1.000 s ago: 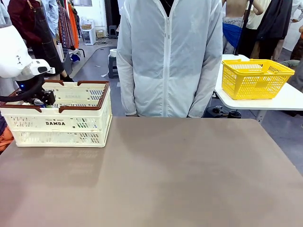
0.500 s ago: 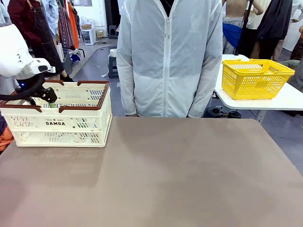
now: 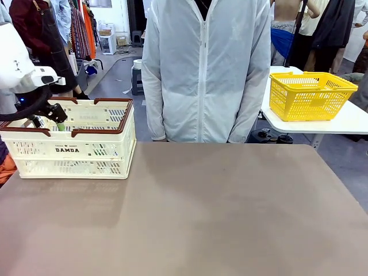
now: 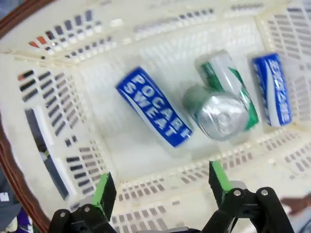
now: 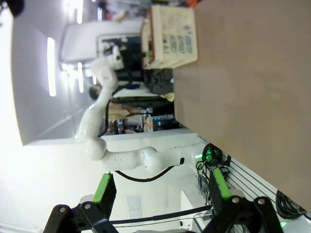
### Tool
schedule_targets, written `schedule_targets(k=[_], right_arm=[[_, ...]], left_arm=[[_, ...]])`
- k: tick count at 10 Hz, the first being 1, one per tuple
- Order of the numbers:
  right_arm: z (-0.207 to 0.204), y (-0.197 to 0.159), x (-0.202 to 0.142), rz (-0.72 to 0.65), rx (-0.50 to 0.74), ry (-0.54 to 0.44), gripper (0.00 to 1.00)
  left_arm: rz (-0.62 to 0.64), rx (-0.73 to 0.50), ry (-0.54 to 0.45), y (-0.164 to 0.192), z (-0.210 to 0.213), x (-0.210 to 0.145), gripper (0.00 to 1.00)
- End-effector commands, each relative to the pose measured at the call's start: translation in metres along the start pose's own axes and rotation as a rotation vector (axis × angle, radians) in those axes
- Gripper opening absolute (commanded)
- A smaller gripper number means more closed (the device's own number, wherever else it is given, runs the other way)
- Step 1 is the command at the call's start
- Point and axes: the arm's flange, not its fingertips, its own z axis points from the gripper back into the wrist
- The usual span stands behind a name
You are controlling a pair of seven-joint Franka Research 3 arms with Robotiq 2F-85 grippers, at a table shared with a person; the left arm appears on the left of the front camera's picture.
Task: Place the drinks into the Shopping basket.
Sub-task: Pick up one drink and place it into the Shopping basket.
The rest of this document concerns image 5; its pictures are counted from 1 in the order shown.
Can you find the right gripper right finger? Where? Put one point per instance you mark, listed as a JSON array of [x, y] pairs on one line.
[[243, 216]]

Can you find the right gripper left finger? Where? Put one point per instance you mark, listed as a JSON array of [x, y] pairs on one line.
[[80, 218]]

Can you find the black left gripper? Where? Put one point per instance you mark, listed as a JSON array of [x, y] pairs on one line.
[[131, 60]]

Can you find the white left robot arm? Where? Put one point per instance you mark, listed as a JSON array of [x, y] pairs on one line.
[[126, 161]]

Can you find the cream plastic shopping basket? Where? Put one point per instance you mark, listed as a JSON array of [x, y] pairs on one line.
[[175, 29]]

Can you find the black bag pile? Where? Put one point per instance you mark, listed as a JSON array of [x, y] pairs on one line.
[[158, 80]]

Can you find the long ceiling light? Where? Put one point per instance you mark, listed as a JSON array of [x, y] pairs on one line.
[[51, 68], [80, 77]]

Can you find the grey aluminium table frame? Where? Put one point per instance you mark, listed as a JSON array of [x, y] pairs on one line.
[[252, 184]]

